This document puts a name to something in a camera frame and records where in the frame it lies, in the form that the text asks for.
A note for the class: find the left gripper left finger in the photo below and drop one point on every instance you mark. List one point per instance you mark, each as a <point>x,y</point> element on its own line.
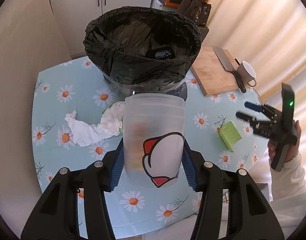
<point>55,216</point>

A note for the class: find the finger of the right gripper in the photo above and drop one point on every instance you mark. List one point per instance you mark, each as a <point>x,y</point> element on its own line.
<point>252,120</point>
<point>254,107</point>

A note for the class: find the white tissue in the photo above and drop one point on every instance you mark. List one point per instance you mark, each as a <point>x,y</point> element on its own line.
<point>111,124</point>

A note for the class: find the frosted plastic cup with label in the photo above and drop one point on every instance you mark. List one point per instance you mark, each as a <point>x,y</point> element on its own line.
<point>153,139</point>

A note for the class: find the clear trash bin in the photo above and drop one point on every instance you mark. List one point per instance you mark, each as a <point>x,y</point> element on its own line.
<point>154,86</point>

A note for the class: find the black trash bag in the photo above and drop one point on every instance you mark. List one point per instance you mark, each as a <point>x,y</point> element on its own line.
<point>135,45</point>

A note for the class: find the person's right hand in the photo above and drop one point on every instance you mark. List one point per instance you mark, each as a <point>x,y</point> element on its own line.
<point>292,150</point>

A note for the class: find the green plastic tray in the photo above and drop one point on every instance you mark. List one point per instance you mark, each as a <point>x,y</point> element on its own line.
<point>230,135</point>

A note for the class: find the daisy print blue tablecloth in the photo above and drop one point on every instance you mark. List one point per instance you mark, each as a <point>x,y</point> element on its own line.
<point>77,119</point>

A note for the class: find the grey white mug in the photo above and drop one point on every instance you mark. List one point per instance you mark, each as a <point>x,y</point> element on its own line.
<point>247,73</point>

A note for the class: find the bamboo cutting board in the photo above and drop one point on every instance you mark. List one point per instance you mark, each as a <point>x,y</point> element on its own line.
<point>210,73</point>

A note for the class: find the brown leather handbag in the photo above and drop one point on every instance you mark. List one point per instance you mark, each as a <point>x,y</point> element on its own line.
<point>196,11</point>

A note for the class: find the white refrigerator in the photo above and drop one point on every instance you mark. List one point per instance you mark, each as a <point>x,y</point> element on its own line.
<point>73,16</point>

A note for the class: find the steel cleaver black handle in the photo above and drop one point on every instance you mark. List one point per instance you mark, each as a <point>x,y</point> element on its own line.
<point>229,67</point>

